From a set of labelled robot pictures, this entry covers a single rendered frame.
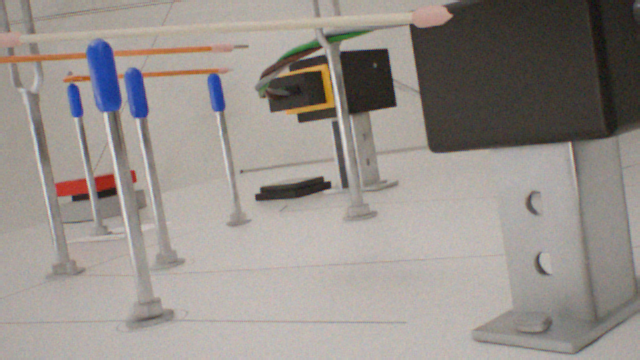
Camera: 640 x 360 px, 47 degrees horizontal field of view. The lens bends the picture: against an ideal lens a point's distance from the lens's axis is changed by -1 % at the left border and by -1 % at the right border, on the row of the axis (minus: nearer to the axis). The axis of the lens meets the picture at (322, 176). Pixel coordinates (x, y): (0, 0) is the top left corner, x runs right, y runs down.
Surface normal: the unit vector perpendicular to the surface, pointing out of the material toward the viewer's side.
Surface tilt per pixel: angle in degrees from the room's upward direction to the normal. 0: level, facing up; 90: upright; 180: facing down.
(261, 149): 0
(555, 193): 41
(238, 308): 53
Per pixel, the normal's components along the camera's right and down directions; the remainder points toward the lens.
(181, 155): -0.48, -0.47
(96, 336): -0.17, -0.98
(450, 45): -0.73, 0.18
